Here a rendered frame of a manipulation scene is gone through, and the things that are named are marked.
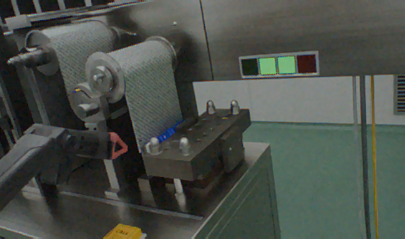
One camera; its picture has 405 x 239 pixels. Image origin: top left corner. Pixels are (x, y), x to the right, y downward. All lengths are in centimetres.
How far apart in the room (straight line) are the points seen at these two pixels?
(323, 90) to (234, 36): 251
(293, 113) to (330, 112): 37
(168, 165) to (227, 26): 48
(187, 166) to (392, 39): 63
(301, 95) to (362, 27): 265
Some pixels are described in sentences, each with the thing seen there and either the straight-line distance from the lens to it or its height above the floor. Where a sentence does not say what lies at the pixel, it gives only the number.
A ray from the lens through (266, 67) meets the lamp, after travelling 113.
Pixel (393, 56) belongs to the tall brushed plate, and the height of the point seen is 119.
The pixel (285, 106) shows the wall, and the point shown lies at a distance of 376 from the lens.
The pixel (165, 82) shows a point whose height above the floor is 118.
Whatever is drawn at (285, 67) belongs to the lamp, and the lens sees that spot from 112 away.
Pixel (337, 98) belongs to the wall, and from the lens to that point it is 361.
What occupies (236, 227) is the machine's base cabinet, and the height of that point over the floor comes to 77.
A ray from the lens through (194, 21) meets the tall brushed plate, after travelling 122.
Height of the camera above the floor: 142
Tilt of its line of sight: 19 degrees down
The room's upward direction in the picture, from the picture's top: 10 degrees counter-clockwise
